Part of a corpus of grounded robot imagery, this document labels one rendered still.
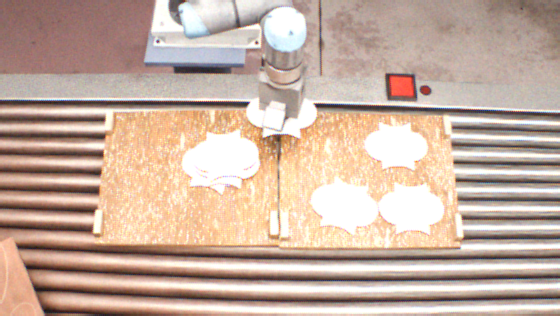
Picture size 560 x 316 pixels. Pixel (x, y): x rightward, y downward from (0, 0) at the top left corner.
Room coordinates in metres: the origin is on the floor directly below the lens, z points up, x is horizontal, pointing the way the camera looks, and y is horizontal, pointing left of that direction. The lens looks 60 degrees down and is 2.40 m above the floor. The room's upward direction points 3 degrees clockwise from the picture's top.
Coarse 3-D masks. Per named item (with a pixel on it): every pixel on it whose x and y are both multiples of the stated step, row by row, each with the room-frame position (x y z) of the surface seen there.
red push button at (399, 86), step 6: (390, 78) 1.11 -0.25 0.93; (396, 78) 1.11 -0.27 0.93; (402, 78) 1.11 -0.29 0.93; (408, 78) 1.12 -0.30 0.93; (390, 84) 1.09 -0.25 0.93; (396, 84) 1.09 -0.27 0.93; (402, 84) 1.10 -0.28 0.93; (408, 84) 1.10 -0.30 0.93; (390, 90) 1.07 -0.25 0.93; (396, 90) 1.08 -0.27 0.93; (402, 90) 1.08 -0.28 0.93; (408, 90) 1.08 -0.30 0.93
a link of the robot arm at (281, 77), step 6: (264, 54) 0.90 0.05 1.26; (300, 66) 0.87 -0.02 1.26; (270, 72) 0.86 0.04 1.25; (276, 72) 0.86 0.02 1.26; (282, 72) 0.86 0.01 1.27; (288, 72) 0.86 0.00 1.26; (294, 72) 0.86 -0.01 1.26; (300, 72) 0.87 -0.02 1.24; (270, 78) 0.86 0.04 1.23; (276, 78) 0.86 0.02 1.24; (282, 78) 0.85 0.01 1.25; (288, 78) 0.86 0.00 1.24; (294, 78) 0.86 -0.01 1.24
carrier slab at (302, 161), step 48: (288, 144) 0.90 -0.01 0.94; (336, 144) 0.90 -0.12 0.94; (432, 144) 0.92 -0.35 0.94; (288, 192) 0.77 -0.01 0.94; (384, 192) 0.78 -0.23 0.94; (432, 192) 0.79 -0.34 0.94; (288, 240) 0.65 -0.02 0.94; (336, 240) 0.66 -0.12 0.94; (384, 240) 0.66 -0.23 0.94; (432, 240) 0.67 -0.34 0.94
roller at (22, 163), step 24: (0, 168) 0.80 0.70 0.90; (24, 168) 0.81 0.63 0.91; (48, 168) 0.81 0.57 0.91; (72, 168) 0.81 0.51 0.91; (96, 168) 0.82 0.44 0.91; (456, 168) 0.87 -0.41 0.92; (480, 168) 0.87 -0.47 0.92; (504, 168) 0.87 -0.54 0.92; (528, 168) 0.88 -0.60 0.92; (552, 168) 0.88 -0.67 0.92
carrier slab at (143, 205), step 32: (128, 128) 0.92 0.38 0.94; (160, 128) 0.92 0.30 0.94; (192, 128) 0.93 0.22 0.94; (224, 128) 0.93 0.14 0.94; (256, 128) 0.93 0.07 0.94; (128, 160) 0.83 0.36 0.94; (160, 160) 0.83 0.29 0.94; (128, 192) 0.75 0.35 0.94; (160, 192) 0.75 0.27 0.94; (192, 192) 0.76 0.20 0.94; (224, 192) 0.76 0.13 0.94; (256, 192) 0.77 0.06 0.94; (128, 224) 0.67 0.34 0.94; (160, 224) 0.67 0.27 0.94; (192, 224) 0.68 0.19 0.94; (224, 224) 0.68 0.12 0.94; (256, 224) 0.69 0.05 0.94
